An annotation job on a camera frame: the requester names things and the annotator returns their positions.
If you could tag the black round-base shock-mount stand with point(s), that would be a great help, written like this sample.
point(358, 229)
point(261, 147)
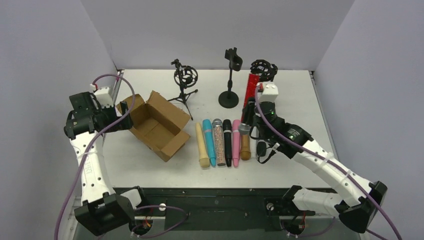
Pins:
point(265, 70)

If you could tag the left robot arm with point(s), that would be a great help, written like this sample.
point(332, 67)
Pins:
point(88, 146)

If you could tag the red glitter microphone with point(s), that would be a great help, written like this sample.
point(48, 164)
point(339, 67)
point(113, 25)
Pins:
point(248, 110)

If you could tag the blue microphone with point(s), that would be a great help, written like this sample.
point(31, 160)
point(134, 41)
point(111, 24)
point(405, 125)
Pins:
point(209, 140)

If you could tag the pink microphone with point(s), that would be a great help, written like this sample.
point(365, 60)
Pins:
point(236, 139)

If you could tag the silver glitter microphone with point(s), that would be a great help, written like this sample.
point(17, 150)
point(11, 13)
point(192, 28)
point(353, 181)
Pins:
point(217, 125)

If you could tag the black clip microphone stand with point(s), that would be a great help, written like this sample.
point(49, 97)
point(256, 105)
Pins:
point(229, 99)

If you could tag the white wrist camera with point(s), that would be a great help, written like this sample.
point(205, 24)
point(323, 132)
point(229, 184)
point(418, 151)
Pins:
point(103, 95)
point(268, 92)

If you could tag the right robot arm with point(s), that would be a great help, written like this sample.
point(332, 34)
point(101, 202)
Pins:
point(355, 200)

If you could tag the gold microphone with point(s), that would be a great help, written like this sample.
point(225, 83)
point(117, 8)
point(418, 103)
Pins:
point(245, 149)

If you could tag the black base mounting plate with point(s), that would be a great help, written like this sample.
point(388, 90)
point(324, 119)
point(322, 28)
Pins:
point(221, 222)

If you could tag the cream microphone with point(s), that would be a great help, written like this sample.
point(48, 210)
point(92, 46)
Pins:
point(203, 158)

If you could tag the aluminium frame rail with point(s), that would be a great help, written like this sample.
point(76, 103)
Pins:
point(124, 208)

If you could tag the black microphone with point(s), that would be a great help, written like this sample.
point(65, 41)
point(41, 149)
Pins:
point(261, 148)
point(227, 136)

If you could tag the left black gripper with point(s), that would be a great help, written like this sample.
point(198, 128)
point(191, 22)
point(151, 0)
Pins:
point(110, 116)

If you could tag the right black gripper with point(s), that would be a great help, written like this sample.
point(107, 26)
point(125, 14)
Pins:
point(253, 110)

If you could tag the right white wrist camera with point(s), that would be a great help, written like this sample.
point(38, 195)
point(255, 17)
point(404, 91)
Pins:
point(268, 92)

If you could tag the black tripod shock-mount stand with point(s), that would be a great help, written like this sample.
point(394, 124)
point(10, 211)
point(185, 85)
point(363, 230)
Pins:
point(185, 76)

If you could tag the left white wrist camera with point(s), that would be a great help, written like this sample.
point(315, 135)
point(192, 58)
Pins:
point(103, 95)

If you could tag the brown cardboard box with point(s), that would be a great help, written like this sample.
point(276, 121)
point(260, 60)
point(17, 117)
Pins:
point(159, 124)

